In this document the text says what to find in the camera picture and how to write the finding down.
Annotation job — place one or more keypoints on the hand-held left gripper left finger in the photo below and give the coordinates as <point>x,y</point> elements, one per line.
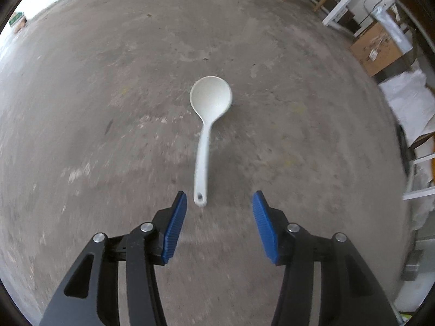
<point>175,227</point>

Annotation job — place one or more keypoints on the clear plastic bag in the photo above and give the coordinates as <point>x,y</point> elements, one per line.
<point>390,23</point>

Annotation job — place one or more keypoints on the white plastic sack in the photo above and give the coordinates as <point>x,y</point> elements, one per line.
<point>411,102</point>

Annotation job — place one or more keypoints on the green white carton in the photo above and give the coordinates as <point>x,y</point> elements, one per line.
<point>18,21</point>

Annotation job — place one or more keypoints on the small cardboard box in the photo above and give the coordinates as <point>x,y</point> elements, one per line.
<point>375,49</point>

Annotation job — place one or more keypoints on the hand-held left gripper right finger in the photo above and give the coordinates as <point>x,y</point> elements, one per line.
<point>263,227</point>

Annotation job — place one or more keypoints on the white plastic ladle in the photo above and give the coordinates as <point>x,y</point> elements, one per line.
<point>210,95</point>

